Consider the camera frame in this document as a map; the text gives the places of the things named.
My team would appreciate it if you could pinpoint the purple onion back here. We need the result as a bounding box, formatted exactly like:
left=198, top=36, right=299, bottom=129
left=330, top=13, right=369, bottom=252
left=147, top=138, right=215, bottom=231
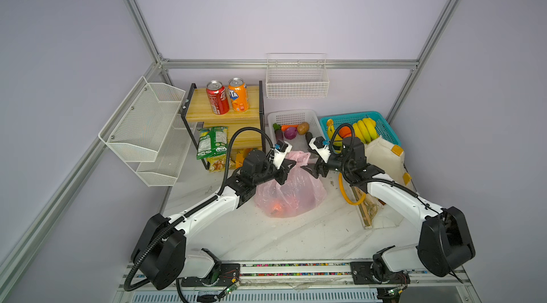
left=283, top=128, right=298, bottom=140

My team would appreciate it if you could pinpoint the white canvas tote bag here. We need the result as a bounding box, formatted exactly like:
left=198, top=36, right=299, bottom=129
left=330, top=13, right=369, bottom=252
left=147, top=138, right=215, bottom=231
left=338, top=137, right=416, bottom=229

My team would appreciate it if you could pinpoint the white mesh wall rack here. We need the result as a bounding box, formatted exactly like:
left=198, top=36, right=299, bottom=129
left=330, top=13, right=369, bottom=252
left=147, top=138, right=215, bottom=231
left=98, top=77, right=189, bottom=187

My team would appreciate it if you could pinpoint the orange soda can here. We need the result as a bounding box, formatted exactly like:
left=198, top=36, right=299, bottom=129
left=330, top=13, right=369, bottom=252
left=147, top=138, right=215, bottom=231
left=228, top=78, right=249, bottom=113

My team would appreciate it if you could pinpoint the white wire wall basket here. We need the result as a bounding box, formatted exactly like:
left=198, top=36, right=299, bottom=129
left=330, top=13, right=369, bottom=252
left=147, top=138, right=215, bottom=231
left=265, top=53, right=330, bottom=99

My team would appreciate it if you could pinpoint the pink plastic grocery bag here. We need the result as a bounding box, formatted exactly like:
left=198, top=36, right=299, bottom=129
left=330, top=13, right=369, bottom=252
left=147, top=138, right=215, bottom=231
left=254, top=151, right=327, bottom=218

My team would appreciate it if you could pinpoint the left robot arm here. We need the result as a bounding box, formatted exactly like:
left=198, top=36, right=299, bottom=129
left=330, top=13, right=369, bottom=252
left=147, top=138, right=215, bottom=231
left=123, top=127, right=296, bottom=292

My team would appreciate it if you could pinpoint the yellow corn chips bag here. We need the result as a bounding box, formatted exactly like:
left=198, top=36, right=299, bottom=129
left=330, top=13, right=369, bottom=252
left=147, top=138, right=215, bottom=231
left=206, top=153, right=234, bottom=173

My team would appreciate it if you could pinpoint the orange mango gummy bag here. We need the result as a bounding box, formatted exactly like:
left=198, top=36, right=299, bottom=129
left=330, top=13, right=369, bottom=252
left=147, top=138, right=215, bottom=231
left=235, top=149, right=253, bottom=168

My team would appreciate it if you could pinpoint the red cola can middle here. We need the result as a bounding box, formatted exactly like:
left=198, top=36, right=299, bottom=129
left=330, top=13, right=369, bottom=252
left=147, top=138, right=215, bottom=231
left=206, top=80, right=229, bottom=115

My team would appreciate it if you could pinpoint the yellow banana left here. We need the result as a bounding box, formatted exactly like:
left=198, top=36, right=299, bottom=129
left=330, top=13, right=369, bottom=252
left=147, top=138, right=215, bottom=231
left=326, top=119, right=343, bottom=153

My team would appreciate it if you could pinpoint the black frame wooden shelf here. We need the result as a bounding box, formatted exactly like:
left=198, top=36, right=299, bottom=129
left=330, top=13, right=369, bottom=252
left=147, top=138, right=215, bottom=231
left=181, top=83, right=265, bottom=147

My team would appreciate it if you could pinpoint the orange carrot back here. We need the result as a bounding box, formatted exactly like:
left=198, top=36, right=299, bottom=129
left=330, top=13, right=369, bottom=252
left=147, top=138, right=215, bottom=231
left=281, top=125, right=298, bottom=131

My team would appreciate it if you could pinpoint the brown potato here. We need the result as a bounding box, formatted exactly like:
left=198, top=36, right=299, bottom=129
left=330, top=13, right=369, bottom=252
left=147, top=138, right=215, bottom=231
left=297, top=122, right=310, bottom=136

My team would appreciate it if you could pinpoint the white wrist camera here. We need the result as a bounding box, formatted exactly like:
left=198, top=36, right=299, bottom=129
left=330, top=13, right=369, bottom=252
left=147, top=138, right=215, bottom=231
left=309, top=136, right=331, bottom=163
left=272, top=141, right=292, bottom=170

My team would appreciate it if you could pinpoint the dark green cucumber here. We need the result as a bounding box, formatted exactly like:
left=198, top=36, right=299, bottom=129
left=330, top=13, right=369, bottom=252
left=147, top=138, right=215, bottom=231
left=305, top=132, right=313, bottom=146

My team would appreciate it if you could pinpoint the light purple eggplant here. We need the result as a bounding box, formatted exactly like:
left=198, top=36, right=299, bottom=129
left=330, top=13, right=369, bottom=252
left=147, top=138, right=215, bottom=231
left=272, top=123, right=285, bottom=143

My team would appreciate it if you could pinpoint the yellow banana bunch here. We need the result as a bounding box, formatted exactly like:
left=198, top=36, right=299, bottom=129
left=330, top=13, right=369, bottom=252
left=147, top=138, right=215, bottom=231
left=353, top=118, right=380, bottom=144

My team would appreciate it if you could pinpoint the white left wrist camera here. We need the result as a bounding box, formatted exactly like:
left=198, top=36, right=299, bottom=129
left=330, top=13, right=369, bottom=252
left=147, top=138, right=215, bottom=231
left=272, top=141, right=292, bottom=170

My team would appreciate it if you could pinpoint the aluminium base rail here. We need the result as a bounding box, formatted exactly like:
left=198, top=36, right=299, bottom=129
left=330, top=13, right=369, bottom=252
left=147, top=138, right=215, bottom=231
left=114, top=260, right=480, bottom=302

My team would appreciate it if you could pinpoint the teal plastic fruit basket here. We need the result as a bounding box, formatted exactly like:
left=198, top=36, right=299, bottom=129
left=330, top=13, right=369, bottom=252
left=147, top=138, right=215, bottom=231
left=319, top=111, right=401, bottom=146

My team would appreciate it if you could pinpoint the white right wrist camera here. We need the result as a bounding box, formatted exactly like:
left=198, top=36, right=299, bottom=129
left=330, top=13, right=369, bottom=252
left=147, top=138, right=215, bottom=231
left=309, top=136, right=331, bottom=163

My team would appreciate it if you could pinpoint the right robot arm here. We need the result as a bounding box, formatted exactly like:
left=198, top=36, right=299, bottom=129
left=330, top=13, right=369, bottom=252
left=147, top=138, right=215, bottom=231
left=305, top=133, right=476, bottom=283

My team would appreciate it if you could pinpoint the green snack bag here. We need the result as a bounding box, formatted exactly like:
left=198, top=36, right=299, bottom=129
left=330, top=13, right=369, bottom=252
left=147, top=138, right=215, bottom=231
left=197, top=126, right=228, bottom=160

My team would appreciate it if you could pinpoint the orange fruit back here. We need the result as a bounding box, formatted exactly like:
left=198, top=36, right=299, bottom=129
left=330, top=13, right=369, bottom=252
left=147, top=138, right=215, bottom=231
left=338, top=126, right=353, bottom=139

